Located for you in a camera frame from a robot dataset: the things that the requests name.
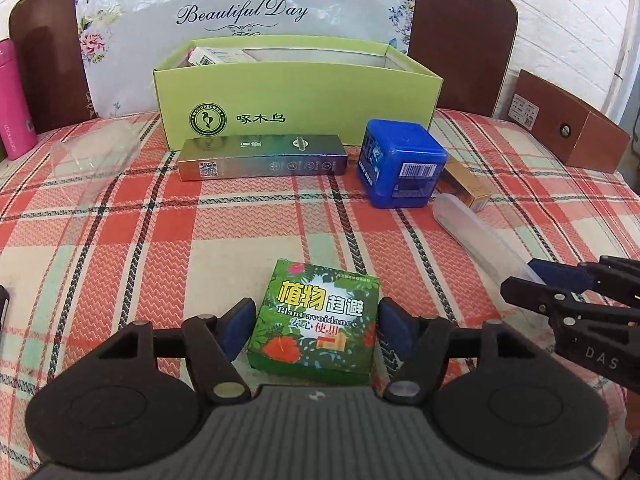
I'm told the clear plastic tube case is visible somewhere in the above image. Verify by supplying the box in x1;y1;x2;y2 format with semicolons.
433;194;544;285

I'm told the black smartphone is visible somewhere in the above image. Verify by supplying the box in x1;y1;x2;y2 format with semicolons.
0;285;11;327

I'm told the small brown carton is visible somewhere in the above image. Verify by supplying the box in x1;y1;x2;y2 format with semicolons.
436;155;492;212

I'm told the green floral box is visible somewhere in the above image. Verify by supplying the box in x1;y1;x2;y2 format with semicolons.
247;259;380;386

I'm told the blue plastic cube box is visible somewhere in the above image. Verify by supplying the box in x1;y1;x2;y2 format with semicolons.
357;119;448;209

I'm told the clear plastic cup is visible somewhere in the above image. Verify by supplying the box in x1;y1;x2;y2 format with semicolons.
50;122;141;206

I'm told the green open cardboard box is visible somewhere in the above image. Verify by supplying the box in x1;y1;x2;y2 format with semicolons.
153;35;442;150

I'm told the metallic teal long box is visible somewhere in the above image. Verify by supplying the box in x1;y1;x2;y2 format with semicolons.
177;134;348;181

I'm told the floral Beautiful Day bag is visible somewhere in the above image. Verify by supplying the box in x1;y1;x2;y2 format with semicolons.
75;0;414;117

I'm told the brown wooden headboard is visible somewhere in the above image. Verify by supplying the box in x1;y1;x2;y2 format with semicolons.
9;0;518;133

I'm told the pink thermos bottle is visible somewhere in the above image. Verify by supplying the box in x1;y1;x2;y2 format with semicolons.
0;38;37;159

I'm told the white orange medicine box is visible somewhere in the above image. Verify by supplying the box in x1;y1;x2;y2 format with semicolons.
188;47;256;66

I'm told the brown cardboard shoe box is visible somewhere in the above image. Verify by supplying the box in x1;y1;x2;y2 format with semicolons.
508;70;630;174

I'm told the plaid bed sheet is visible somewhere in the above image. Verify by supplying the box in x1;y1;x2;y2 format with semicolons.
1;110;639;479

